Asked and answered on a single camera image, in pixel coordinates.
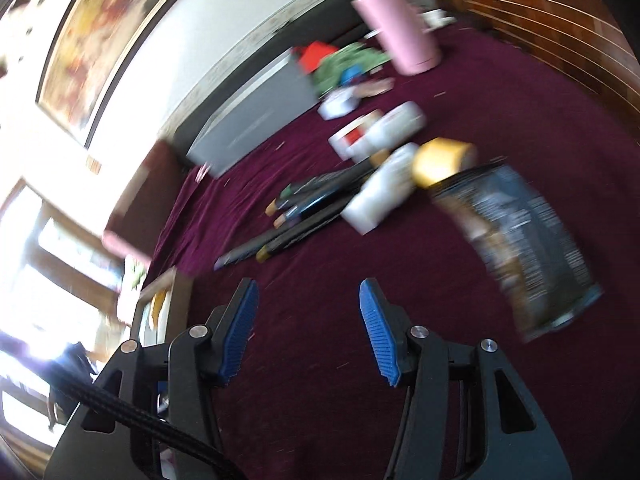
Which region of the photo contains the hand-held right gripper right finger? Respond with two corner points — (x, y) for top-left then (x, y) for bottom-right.
(359, 277), (573, 480)

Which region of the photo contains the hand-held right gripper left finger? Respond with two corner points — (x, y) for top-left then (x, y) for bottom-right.
(42, 277), (261, 480)

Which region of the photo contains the thick black marker grey cap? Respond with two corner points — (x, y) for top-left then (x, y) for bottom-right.
(214, 220), (331, 271)

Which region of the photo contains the olive-capped black marker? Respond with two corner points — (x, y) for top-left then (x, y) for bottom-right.
(255, 207), (351, 263)

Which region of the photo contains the orange snack packet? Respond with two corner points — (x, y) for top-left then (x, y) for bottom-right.
(151, 290), (168, 328)

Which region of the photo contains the black marker pale orange cap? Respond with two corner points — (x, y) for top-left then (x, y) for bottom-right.
(272, 195), (353, 228)

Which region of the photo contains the white power adapter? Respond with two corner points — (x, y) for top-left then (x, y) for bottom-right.
(341, 170), (418, 236)

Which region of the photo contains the black marker green cap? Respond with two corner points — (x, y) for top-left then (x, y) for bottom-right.
(279, 162), (376, 200)

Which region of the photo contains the maroon velvet blanket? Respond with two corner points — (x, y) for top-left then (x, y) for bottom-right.
(150, 20), (640, 480)

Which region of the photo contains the floral cloth pile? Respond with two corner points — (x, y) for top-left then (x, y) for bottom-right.
(120, 255), (151, 291)

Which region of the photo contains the maroon armchair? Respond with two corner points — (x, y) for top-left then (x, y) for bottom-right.
(102, 140), (188, 266)

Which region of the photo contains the black snack packet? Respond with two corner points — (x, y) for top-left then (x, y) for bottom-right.
(431, 162), (606, 343)

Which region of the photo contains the yellow tape roll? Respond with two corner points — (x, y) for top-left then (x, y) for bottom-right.
(411, 137), (478, 191)

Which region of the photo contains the white pill bottle red label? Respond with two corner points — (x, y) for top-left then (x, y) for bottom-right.
(328, 110), (386, 158)

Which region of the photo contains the grey shoe box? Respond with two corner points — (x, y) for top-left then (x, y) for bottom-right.
(186, 50), (321, 178)

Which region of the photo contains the small white charger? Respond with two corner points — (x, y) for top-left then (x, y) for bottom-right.
(318, 85), (361, 121)

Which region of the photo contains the green cloth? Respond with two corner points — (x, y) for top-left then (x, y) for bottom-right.
(312, 42), (391, 98)

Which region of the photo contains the red fabric item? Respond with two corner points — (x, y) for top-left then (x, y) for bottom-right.
(292, 41), (341, 73)

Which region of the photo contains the pink thermos bottle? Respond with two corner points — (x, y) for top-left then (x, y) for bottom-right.
(342, 0), (442, 77)

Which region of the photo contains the white cup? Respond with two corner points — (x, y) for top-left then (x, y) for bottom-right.
(420, 7), (457, 31)

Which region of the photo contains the wooden brick-pattern side panel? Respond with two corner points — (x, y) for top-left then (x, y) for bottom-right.
(430, 0), (636, 111)

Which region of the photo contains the black braided cable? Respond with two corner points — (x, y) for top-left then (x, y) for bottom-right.
(47, 355), (246, 480)

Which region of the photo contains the framed wall picture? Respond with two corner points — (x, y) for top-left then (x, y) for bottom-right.
(35, 0), (201, 148)

